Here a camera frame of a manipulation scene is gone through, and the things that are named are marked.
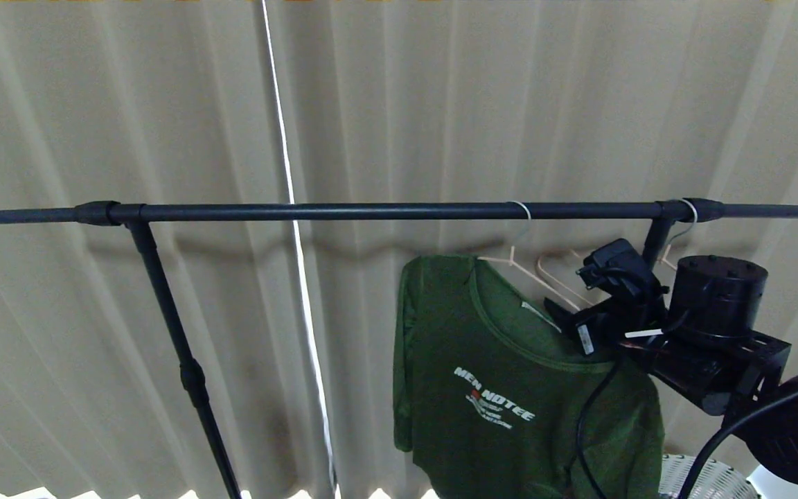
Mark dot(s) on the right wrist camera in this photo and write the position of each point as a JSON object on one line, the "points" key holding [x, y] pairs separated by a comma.
{"points": [[621, 270]]}

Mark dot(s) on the beige curtain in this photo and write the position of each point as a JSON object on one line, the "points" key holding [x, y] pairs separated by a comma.
{"points": [[163, 104]]}

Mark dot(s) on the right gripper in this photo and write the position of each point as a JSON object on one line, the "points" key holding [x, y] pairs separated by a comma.
{"points": [[596, 326]]}

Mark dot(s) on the pink clothes hanger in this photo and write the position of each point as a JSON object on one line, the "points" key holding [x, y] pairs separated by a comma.
{"points": [[527, 274], [558, 281]]}

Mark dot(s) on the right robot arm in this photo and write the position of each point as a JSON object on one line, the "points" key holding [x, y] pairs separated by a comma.
{"points": [[717, 298]]}

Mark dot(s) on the white laundry basket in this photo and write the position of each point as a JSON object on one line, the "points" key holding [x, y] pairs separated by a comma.
{"points": [[711, 482]]}

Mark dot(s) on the green printed shirt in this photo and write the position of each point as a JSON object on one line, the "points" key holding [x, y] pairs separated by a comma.
{"points": [[496, 333]]}

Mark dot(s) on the black clothes rack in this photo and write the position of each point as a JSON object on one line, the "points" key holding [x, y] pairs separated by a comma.
{"points": [[371, 211]]}

